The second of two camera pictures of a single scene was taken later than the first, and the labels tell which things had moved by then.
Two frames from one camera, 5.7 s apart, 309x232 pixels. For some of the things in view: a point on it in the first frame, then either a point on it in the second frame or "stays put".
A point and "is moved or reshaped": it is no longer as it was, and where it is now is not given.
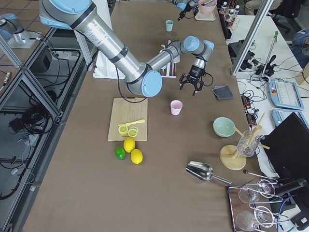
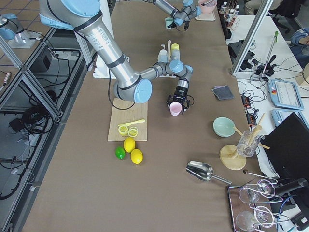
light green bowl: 223,127 stays put
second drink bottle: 231,15 stays put
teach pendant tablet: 285,94 stays put
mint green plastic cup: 169,25 is moved or reshaped
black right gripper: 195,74 → 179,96
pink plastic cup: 176,106 stays put
